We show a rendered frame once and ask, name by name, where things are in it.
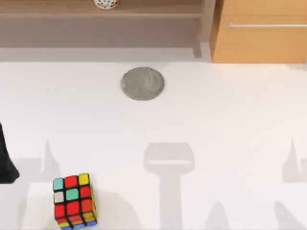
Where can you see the open wooden shelf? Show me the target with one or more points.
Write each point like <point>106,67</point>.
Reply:
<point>100,26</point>

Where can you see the wooden cupboard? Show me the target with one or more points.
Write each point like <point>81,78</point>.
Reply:
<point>259,40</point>

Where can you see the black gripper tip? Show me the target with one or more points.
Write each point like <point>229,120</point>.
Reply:
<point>6,165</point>

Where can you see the round grey coaster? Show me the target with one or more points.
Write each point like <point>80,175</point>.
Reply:
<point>142,83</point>

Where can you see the white pierced cup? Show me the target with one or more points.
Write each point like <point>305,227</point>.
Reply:
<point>106,3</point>

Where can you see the multicoloured puzzle cube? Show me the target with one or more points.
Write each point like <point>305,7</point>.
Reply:
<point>73,198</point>

